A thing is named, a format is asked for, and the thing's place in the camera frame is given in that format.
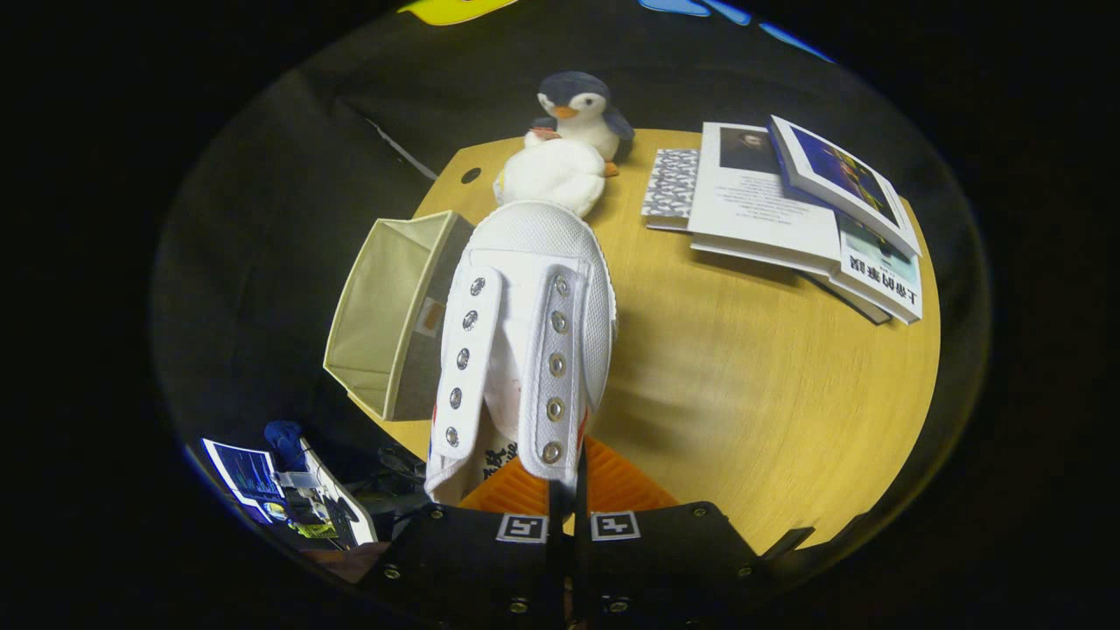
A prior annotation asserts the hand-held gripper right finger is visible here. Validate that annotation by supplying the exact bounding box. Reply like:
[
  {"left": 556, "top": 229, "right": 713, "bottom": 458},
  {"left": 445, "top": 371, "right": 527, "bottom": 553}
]
[{"left": 573, "top": 437, "right": 773, "bottom": 630}]

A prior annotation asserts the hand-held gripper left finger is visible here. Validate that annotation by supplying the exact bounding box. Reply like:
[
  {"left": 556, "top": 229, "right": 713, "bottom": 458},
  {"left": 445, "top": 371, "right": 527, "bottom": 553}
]
[{"left": 359, "top": 459, "right": 568, "bottom": 630}]

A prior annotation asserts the grey fabric storage box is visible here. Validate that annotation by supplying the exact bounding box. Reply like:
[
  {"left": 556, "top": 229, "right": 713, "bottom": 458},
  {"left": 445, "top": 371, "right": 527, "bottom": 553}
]
[{"left": 324, "top": 210, "right": 475, "bottom": 423}]

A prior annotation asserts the white canvas shoe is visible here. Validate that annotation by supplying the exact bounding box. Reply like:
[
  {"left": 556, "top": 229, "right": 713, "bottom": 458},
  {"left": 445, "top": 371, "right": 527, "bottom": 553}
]
[{"left": 424, "top": 201, "right": 618, "bottom": 507}]

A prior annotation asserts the blue fabric object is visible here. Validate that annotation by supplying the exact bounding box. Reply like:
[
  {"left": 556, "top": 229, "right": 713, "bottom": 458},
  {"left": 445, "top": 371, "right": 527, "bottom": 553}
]
[{"left": 264, "top": 420, "right": 306, "bottom": 473}]

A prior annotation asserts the computer monitor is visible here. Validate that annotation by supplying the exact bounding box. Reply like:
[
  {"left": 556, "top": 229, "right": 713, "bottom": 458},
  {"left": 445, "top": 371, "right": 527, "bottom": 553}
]
[{"left": 201, "top": 438, "right": 286, "bottom": 526}]

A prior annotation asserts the dark thin book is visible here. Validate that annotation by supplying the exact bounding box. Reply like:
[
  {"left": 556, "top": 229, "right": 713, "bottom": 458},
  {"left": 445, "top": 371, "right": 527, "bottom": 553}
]
[{"left": 794, "top": 269, "right": 893, "bottom": 326}]

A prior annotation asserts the white plush toy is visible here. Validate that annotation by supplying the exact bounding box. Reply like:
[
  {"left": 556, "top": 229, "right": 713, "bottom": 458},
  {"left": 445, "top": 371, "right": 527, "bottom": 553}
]
[{"left": 493, "top": 138, "right": 607, "bottom": 220}]

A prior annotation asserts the patterned grey notebook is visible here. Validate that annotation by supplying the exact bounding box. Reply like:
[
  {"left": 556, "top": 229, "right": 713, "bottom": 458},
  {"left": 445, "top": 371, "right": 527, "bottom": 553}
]
[{"left": 641, "top": 148, "right": 702, "bottom": 234}]

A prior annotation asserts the white book with portrait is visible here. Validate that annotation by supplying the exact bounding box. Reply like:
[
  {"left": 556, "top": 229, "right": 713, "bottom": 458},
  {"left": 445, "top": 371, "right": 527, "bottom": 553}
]
[{"left": 688, "top": 122, "right": 844, "bottom": 279}]

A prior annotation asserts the white book with landscape photo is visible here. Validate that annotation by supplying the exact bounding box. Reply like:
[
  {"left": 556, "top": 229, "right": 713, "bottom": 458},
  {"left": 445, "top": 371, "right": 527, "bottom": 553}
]
[{"left": 827, "top": 213, "right": 925, "bottom": 326}]

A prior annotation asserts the dark blue penguin plush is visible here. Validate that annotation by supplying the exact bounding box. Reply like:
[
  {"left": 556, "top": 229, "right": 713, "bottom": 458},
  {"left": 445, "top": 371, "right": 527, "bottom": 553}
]
[{"left": 525, "top": 72, "right": 636, "bottom": 179}]

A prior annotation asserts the blue cover book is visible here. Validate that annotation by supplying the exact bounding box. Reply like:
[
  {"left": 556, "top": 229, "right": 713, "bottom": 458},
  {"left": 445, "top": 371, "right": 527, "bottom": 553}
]
[{"left": 768, "top": 115, "right": 923, "bottom": 260}]

